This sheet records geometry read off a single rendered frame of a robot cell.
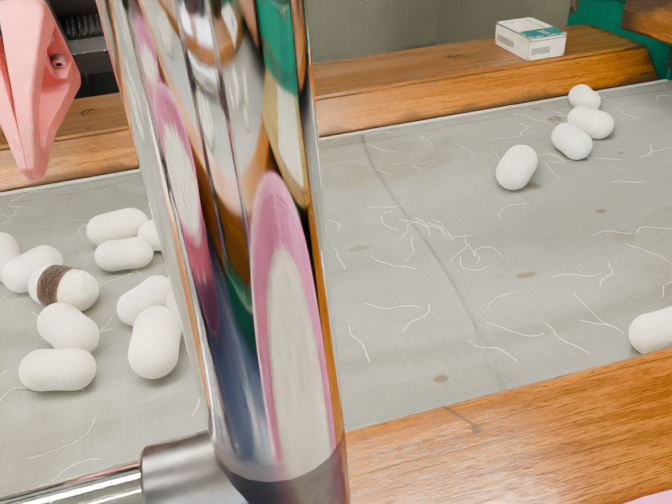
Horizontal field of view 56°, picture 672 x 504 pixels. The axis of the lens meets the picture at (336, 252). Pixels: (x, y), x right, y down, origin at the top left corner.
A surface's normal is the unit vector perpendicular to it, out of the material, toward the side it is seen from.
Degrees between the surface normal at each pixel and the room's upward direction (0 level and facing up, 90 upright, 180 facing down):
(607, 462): 0
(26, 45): 62
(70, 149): 45
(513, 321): 0
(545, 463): 0
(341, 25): 90
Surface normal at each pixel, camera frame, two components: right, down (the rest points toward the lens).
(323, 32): 0.35, 0.50
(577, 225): -0.07, -0.83
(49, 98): 0.02, -0.61
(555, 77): 0.14, -0.22
